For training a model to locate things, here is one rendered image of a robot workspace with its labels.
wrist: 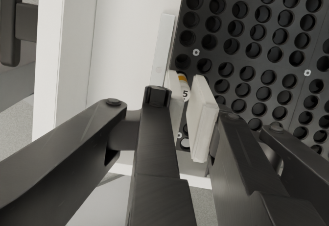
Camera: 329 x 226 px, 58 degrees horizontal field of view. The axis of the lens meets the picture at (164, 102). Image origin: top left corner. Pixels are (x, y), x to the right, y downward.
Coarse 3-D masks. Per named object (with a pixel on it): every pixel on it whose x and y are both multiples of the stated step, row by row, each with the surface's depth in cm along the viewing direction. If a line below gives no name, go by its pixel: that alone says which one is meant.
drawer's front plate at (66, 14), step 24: (48, 0) 20; (72, 0) 22; (96, 0) 29; (48, 24) 21; (72, 24) 23; (48, 48) 21; (72, 48) 24; (48, 72) 22; (72, 72) 25; (48, 96) 22; (72, 96) 27; (48, 120) 23
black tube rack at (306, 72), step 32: (192, 0) 26; (224, 0) 23; (256, 0) 23; (288, 0) 25; (320, 0) 23; (224, 32) 23; (256, 32) 26; (288, 32) 23; (320, 32) 23; (224, 64) 28; (256, 64) 24; (288, 64) 24; (320, 64) 27; (224, 96) 25; (256, 96) 25; (288, 96) 28; (320, 96) 25; (256, 128) 26; (288, 128) 26; (320, 128) 26
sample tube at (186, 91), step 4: (180, 76) 23; (184, 76) 23; (180, 80) 22; (184, 80) 22; (180, 84) 20; (184, 84) 20; (184, 88) 20; (188, 88) 20; (184, 92) 20; (188, 92) 20; (184, 96) 20; (188, 96) 20; (184, 100) 20
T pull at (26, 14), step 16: (0, 0) 22; (16, 0) 22; (0, 16) 22; (16, 16) 22; (32, 16) 22; (0, 32) 23; (16, 32) 23; (32, 32) 23; (0, 48) 23; (16, 48) 23; (16, 64) 24
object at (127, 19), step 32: (128, 0) 29; (160, 0) 29; (96, 32) 30; (128, 32) 30; (96, 64) 31; (128, 64) 31; (96, 96) 32; (128, 96) 32; (128, 160) 28; (192, 160) 31
